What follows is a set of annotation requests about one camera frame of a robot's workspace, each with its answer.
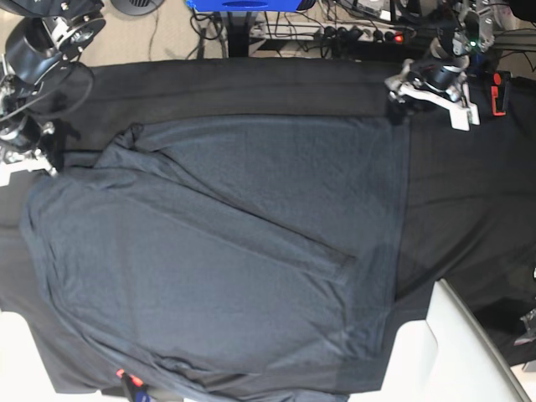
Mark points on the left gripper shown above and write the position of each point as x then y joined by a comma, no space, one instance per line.
443,77

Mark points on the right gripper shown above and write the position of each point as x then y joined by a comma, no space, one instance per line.
26,146

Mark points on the dark grey T-shirt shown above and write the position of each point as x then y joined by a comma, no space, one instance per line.
231,258

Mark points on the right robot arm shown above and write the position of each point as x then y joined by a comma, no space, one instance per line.
40,54

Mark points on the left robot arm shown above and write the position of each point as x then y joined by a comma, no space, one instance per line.
462,30

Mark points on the red black clamp right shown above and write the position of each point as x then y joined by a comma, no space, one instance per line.
499,92

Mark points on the black table cloth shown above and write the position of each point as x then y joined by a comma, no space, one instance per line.
469,211

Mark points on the white power strip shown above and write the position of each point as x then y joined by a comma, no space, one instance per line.
353,32

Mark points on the black round chair base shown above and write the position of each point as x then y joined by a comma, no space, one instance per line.
136,8

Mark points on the white chair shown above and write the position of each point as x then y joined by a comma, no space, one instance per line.
446,357

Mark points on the blue box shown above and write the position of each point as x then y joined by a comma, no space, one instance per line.
244,5

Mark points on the red blue clamp bottom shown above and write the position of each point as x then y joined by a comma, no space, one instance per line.
134,389

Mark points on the black table leg post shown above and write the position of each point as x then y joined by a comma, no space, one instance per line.
238,26

